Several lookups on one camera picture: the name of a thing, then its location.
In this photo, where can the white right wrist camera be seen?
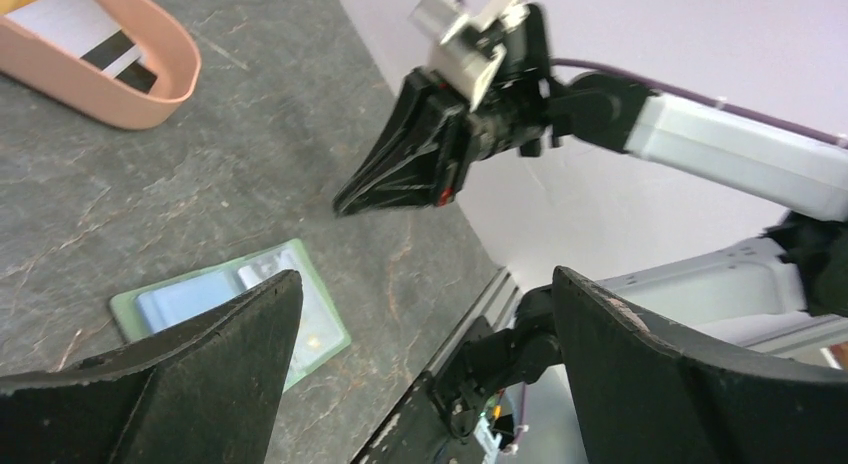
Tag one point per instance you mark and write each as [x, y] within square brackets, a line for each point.
[467, 51]

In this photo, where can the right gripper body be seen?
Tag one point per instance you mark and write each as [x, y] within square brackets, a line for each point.
[512, 113]

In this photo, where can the pink oval tray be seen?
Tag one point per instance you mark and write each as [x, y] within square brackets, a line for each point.
[141, 97]

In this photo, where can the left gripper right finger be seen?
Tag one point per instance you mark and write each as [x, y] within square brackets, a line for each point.
[647, 389]

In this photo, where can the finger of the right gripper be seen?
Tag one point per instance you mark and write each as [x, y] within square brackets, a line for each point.
[411, 165]

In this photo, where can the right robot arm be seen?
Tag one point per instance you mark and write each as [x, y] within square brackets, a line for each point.
[799, 264]

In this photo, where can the green card holder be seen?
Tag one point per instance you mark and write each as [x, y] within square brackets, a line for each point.
[148, 310]

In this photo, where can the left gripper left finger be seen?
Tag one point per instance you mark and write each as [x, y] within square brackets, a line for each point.
[204, 391]

